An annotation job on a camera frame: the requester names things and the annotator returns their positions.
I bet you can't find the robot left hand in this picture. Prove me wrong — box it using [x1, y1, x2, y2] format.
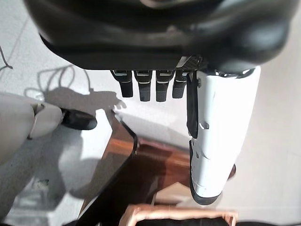
[23, 0, 292, 206]

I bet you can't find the wicker laundry basket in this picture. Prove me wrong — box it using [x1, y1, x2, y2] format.
[119, 203, 238, 226]

